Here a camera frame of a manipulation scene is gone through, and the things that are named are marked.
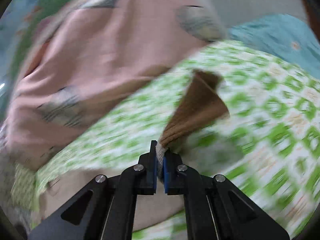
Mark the teal blue pillow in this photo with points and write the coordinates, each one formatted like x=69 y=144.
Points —
x=284 y=36

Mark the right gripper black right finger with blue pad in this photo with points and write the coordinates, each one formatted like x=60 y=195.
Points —
x=214 y=207

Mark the green white patterned bedsheet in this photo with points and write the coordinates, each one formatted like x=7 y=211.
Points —
x=268 y=146

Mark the beige knit sweater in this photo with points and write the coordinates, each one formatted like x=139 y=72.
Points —
x=200 y=106

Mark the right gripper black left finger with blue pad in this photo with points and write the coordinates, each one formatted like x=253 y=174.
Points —
x=105 y=207

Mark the pink quilt with plaid hearts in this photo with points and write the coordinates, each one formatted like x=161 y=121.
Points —
x=90 y=57

